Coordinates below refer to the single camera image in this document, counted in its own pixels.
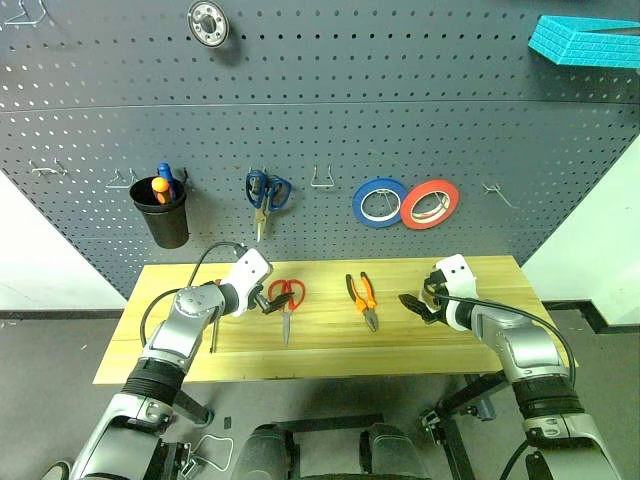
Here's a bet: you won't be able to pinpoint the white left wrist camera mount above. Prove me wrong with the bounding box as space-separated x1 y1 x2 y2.
219 248 274 319

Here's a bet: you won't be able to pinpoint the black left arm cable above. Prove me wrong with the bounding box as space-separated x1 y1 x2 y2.
139 241 249 349

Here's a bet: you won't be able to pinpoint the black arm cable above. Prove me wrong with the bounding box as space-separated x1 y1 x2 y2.
139 241 249 349
433 293 579 391

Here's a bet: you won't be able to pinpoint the black plastic cup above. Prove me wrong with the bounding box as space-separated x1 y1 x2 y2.
128 174 191 250

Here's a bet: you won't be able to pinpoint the red tape roll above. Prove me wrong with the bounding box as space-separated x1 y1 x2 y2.
399 178 461 231

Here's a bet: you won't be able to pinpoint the teal foam block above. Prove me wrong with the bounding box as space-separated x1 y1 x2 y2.
528 14 640 69

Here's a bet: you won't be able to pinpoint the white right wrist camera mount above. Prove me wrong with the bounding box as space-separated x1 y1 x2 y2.
430 253 479 331

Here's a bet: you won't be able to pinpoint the round metal disc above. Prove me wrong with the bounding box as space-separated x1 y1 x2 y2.
187 0 232 49

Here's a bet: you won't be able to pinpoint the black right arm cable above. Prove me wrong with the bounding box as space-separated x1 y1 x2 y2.
433 293 579 391

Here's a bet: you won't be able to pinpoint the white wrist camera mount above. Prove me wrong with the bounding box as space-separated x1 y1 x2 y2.
219 248 274 319
430 253 479 331

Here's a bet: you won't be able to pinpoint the blue tape roll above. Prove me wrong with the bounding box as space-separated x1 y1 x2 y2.
351 178 409 229

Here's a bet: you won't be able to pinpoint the black metal table leg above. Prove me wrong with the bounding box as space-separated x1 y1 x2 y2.
172 387 216 426
419 372 506 480

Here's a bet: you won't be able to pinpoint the metal clamp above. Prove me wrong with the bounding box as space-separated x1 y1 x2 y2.
177 442 202 477

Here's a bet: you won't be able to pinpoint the orange handled pliers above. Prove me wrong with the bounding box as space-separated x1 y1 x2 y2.
344 272 381 334

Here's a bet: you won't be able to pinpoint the white wire loop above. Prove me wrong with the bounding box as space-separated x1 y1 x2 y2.
192 433 236 474

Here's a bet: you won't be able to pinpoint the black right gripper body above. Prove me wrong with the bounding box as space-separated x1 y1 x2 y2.
422 269 454 322

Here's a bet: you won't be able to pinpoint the red handled scissors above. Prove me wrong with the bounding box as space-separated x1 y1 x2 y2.
267 278 307 347

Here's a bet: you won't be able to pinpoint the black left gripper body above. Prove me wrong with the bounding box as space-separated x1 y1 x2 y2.
249 282 272 312

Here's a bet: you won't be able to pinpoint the dark grey perforated pegboard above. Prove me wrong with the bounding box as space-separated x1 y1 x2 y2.
0 0 640 303

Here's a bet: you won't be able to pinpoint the dark rounded shape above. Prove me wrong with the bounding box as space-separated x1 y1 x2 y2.
239 423 301 480
359 422 431 480

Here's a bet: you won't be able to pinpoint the blue handled screwdriver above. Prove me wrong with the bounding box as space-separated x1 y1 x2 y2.
156 162 177 204

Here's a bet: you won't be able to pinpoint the blue handled scissors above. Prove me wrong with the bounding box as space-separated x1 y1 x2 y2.
244 169 293 242

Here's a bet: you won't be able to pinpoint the black metal crossbar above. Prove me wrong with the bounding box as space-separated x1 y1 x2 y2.
279 413 384 435

